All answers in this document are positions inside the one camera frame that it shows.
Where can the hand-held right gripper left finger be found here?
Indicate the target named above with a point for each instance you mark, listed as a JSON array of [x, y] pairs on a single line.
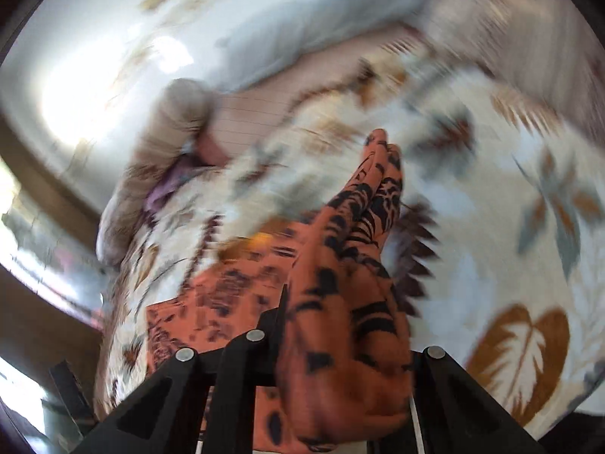
[[264, 354]]

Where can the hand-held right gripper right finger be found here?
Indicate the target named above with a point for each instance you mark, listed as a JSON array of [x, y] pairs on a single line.
[[437, 388]]

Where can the orange floral shirt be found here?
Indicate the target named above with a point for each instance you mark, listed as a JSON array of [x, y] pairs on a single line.
[[345, 302]]

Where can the leaf print quilt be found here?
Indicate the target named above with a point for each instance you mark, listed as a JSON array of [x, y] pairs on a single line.
[[472, 246]]

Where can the purple cloth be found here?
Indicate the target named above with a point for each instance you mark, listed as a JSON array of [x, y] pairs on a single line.
[[163, 184]]

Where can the pink bed sheet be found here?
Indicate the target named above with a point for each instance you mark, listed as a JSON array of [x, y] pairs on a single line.
[[264, 108]]

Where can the stained glass window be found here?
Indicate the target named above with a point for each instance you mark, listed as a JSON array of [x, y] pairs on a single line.
[[33, 246]]

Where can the striped floral bolster pillow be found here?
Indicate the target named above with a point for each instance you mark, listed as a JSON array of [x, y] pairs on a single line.
[[160, 118]]

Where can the grey pillow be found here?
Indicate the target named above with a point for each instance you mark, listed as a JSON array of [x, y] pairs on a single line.
[[321, 23]]

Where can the brown wooden window frame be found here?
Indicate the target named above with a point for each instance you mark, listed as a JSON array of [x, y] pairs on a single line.
[[42, 179]]

